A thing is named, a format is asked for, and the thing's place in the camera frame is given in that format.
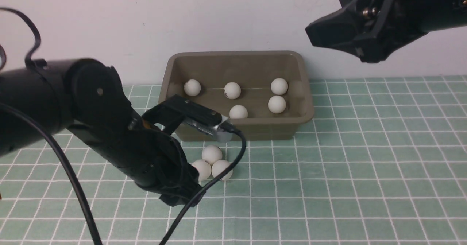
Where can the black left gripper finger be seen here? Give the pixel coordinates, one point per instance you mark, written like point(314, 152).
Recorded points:
point(183, 194)

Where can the white ball logo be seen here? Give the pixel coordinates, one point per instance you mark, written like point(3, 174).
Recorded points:
point(218, 167)
point(277, 104)

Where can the olive plastic bin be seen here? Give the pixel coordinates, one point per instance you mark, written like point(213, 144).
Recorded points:
point(253, 71)

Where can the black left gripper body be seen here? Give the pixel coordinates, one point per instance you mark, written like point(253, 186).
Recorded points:
point(153, 159)

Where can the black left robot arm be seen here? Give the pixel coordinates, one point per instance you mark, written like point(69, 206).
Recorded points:
point(86, 97)

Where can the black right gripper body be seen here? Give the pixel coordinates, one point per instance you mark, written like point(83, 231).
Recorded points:
point(423, 16)

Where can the white ball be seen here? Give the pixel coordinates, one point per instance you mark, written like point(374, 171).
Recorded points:
point(279, 86)
point(211, 154)
point(192, 87)
point(232, 90)
point(238, 112)
point(203, 168)

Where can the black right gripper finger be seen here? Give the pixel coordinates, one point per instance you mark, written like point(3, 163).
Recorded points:
point(372, 40)

